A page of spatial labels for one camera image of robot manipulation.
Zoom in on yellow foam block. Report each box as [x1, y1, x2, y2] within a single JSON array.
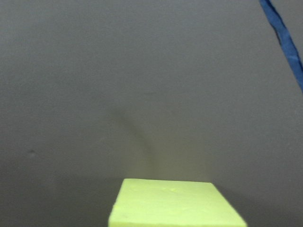
[[108, 178, 247, 227]]

